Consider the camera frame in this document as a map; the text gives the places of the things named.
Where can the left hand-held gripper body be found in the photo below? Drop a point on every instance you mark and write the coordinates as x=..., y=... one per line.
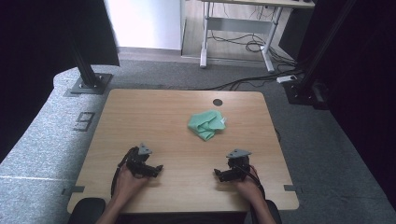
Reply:
x=138, y=163

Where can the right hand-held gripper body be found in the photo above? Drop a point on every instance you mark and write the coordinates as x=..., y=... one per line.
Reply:
x=238, y=165

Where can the green cloth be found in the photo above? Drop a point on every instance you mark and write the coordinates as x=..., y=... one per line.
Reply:
x=205, y=124

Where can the person's left hand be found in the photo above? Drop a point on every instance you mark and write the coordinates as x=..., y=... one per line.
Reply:
x=130, y=185

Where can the person's right hand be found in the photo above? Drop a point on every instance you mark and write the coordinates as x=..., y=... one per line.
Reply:
x=247, y=188

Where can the black chair armrest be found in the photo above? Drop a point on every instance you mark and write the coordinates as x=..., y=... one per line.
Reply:
x=87, y=211
x=274, y=211

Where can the grey tape strip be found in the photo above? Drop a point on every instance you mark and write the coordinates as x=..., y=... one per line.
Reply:
x=73, y=189
x=292, y=188

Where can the round dark table grommet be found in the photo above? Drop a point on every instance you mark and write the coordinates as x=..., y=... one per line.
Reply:
x=217, y=102

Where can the grey floor socket cover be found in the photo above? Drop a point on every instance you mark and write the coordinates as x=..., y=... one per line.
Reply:
x=84, y=121

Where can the white power strip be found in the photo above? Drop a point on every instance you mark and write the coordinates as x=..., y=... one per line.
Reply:
x=286, y=79

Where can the black metal stand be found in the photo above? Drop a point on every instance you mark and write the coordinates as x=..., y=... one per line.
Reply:
x=88, y=77
x=306, y=87

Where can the white panel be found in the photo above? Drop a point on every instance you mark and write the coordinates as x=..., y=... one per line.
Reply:
x=143, y=23

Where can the black box under desk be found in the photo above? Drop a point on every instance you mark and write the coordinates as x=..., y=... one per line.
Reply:
x=294, y=34

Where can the black curtain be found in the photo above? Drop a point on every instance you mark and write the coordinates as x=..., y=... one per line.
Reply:
x=367, y=77
x=37, y=46

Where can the white desk frame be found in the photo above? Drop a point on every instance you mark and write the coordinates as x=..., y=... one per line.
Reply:
x=239, y=26

